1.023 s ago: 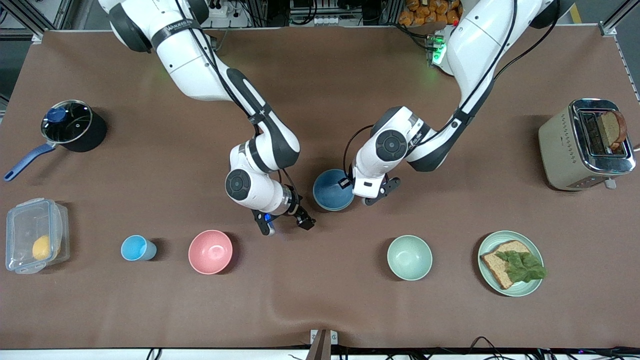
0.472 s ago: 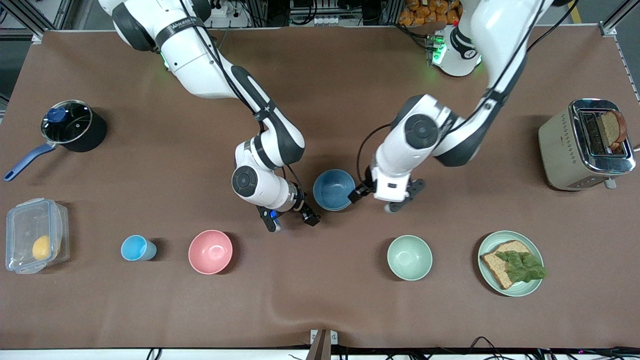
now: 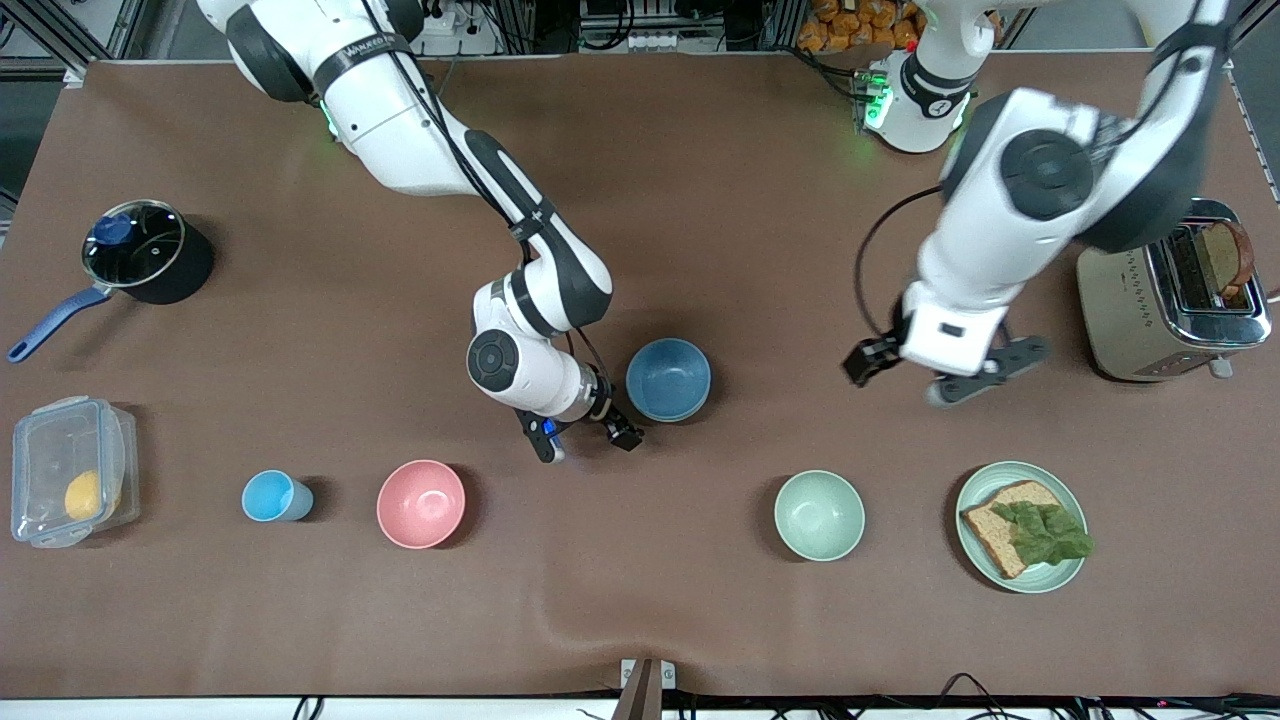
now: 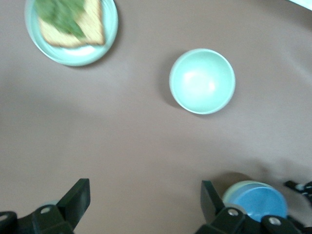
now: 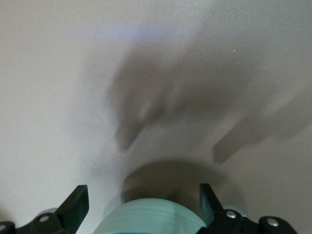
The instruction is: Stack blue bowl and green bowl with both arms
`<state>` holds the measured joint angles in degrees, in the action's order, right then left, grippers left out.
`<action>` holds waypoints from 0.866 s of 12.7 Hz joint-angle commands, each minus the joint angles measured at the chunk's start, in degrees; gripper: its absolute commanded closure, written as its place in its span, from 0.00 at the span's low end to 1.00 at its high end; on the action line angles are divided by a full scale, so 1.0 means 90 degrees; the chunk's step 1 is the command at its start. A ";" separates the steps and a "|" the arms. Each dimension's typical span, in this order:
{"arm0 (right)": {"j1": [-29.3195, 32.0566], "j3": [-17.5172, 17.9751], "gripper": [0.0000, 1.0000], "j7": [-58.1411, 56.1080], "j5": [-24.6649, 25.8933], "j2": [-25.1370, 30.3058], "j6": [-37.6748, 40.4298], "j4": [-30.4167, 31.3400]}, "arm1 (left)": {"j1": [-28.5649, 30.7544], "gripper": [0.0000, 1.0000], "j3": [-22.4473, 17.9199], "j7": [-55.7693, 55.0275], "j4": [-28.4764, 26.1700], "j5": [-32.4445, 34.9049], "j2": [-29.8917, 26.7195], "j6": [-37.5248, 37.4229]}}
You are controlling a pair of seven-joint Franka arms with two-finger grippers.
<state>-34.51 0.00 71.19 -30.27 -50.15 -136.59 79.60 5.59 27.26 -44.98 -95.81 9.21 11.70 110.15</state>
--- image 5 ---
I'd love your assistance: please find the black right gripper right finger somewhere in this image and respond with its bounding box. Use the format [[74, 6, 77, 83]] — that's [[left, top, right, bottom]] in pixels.
[[196, 183, 298, 234]]

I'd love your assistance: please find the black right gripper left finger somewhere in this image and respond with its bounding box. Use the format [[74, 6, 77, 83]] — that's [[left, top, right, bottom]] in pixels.
[[14, 184, 89, 234]]

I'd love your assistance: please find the sage green bowl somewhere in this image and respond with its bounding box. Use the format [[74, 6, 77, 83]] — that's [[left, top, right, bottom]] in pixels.
[[93, 197, 207, 234]]

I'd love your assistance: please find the brown table cloth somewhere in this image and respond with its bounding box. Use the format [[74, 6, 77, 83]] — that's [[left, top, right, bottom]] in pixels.
[[0, 0, 312, 234]]

